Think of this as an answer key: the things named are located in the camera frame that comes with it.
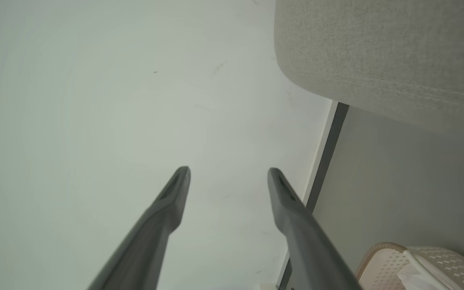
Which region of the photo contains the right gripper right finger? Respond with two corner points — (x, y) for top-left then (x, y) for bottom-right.
(267, 168), (362, 290)

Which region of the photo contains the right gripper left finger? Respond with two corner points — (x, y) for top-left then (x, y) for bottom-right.
(87, 166), (191, 290)

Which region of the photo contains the grey fabric cushion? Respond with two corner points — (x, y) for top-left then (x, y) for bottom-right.
(274, 0), (464, 135)

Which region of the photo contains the cream perforated laundry basket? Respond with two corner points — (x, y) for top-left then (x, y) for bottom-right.
(355, 242), (464, 290)

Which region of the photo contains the red and white garment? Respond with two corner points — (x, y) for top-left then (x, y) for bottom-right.
(396, 249), (458, 290)

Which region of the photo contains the white baseboard with dark strip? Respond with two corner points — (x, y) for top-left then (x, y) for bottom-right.
(276, 101), (350, 290)

